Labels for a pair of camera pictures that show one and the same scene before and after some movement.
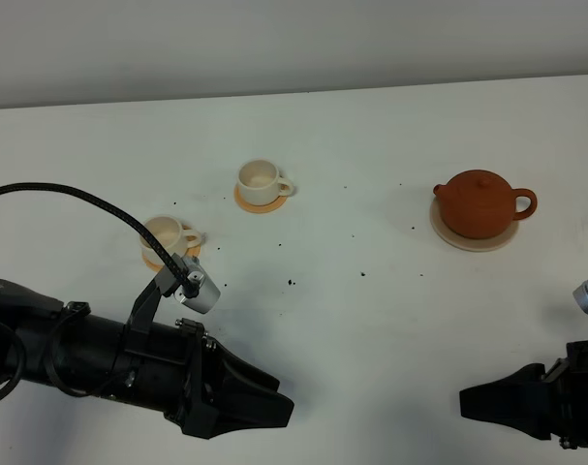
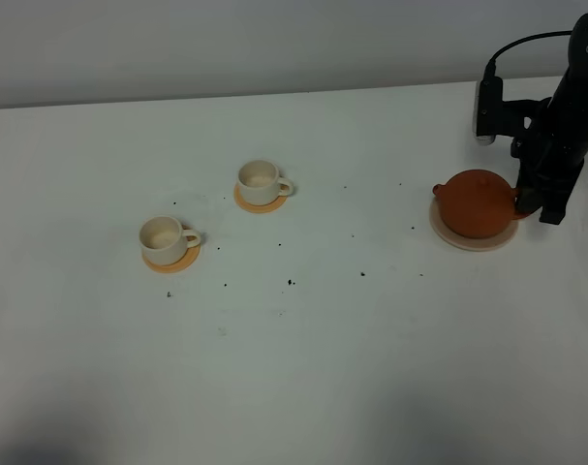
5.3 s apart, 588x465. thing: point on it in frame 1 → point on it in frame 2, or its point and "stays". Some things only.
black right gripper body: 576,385 → 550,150
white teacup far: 260,183 stays
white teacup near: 171,235 stays
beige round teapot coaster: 444,232 stays
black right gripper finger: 520,399 → 557,186
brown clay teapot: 480,203 stays
